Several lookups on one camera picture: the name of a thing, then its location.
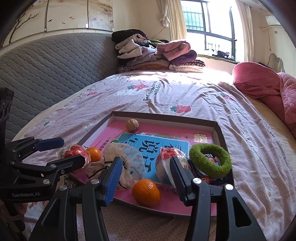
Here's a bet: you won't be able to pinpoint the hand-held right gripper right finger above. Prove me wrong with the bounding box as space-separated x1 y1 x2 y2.
169 157 267 241

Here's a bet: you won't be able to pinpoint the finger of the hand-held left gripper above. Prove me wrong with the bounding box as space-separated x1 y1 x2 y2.
9 154 86 186
6 137 65 163

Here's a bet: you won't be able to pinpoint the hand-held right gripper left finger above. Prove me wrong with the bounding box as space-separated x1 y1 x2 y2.
28 156 123 241

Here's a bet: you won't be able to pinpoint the egg toy with blue wrapper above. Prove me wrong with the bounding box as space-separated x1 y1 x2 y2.
60 145 91 173

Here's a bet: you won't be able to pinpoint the egg toy with white wrapper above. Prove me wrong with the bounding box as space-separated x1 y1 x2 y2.
155 148 190 186

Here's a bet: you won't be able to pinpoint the orange with green stem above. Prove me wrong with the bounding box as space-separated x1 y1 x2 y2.
86 147 102 163

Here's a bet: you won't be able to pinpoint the green knitted hair ring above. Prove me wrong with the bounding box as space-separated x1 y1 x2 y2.
189 144 232 179

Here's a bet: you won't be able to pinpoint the blue cookie snack packet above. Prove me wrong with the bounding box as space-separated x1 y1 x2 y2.
188 155 229 186

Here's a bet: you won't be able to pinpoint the cream drawstring fabric pouch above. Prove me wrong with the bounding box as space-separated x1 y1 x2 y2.
86 142 148 192

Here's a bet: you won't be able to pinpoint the orange without stem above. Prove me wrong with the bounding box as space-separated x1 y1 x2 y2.
132 179 161 207

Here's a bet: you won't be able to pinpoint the grey cardboard box tray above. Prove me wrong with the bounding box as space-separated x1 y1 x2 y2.
69 111 234 219

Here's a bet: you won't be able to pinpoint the pink and blue book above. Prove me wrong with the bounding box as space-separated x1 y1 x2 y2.
84 120 218 216

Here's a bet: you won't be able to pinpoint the walnut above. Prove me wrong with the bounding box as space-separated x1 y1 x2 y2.
126 119 139 131

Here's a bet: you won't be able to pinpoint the grey quilted headboard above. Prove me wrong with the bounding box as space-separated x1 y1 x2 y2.
0 32 121 143

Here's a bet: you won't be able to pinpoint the strawberry printed bedsheet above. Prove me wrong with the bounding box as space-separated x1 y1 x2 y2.
11 70 296 241

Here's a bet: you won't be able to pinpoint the leopard print cloth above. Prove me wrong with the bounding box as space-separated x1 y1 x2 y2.
169 60 206 72

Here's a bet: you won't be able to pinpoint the lilac folded clothes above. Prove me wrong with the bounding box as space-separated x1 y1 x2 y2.
126 52 170 70

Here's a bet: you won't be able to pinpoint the dark purple folded garment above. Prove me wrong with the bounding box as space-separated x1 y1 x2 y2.
170 50 197 65

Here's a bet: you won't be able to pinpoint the pile of folded clothes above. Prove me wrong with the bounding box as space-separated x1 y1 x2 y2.
115 34 158 59

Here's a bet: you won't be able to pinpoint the pink pillow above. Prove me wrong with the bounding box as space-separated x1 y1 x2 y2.
232 62 281 93

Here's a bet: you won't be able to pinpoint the pink folded garment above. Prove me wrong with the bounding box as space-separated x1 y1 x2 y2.
157 40 191 61

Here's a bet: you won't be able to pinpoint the floral overhead cabinet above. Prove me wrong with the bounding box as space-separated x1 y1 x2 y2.
2 0 114 47

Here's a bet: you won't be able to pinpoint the dark cloth on windowsill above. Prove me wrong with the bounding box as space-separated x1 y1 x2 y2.
216 50 234 59

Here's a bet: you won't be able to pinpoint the black garment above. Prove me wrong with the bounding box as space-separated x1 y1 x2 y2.
112 29 147 43

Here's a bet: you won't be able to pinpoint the pink quilt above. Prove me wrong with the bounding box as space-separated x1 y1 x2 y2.
259 72 296 139

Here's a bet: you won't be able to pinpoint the heart-shaped metal chair back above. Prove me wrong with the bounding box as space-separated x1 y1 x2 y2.
268 53 286 73

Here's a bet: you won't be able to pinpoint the plain cream curtain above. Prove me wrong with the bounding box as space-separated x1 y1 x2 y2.
236 0 252 63

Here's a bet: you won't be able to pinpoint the cream curtain with tie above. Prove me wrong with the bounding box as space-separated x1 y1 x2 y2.
156 0 188 43

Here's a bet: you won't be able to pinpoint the white air conditioner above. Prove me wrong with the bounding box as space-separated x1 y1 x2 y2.
265 15 281 26

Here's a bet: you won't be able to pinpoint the window with dark frame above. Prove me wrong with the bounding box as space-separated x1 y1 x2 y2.
180 0 241 62

